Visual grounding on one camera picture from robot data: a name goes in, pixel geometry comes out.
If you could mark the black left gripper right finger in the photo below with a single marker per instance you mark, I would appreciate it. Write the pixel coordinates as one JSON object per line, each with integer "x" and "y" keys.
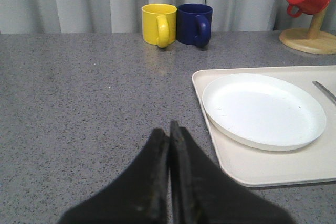
{"x": 202, "y": 193}

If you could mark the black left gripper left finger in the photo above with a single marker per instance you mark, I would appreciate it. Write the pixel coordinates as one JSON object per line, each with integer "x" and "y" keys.
{"x": 138, "y": 195}

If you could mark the cream rabbit serving tray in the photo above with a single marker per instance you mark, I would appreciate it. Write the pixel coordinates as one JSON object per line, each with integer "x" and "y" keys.
{"x": 258, "y": 168}

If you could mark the wooden mug tree stand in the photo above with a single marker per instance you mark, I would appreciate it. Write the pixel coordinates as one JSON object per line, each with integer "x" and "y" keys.
{"x": 311, "y": 40}

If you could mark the white round plate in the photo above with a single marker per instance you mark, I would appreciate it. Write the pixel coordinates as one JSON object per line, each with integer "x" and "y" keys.
{"x": 263, "y": 112}

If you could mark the silver metal fork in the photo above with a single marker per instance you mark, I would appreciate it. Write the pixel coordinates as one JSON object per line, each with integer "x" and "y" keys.
{"x": 325, "y": 91}

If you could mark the yellow mug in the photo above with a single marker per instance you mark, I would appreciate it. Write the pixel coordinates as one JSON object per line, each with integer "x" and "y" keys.
{"x": 159, "y": 24}

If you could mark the dark blue mug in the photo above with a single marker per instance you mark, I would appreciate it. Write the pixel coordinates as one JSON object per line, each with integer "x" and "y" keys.
{"x": 193, "y": 24}

